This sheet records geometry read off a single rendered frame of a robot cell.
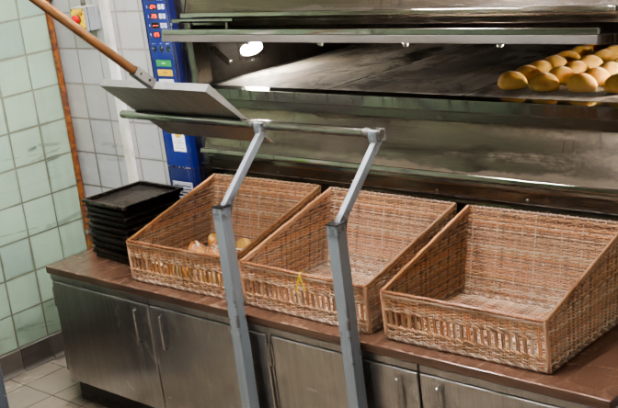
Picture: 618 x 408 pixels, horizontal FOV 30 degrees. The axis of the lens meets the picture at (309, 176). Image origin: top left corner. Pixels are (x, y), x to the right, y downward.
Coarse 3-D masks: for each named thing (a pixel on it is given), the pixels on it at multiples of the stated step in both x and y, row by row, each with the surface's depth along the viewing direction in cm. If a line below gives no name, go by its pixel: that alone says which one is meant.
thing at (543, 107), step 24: (240, 96) 426; (264, 96) 418; (288, 96) 409; (312, 96) 401; (336, 96) 393; (360, 96) 386; (384, 96) 379; (408, 96) 373; (432, 96) 368; (456, 96) 363; (480, 96) 359
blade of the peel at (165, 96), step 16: (112, 80) 398; (128, 80) 392; (128, 96) 401; (144, 96) 393; (160, 96) 387; (176, 96) 380; (192, 96) 374; (208, 96) 368; (160, 112) 404; (176, 112) 397; (192, 112) 390; (208, 112) 383; (224, 112) 377; (176, 128) 415; (192, 128) 407; (208, 128) 400; (224, 128) 393; (240, 128) 386
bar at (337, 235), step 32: (256, 128) 368; (288, 128) 359; (320, 128) 350; (352, 128) 341; (352, 192) 330; (224, 224) 358; (224, 256) 361; (224, 288) 366; (352, 288) 331; (352, 320) 332; (352, 352) 334; (352, 384) 337
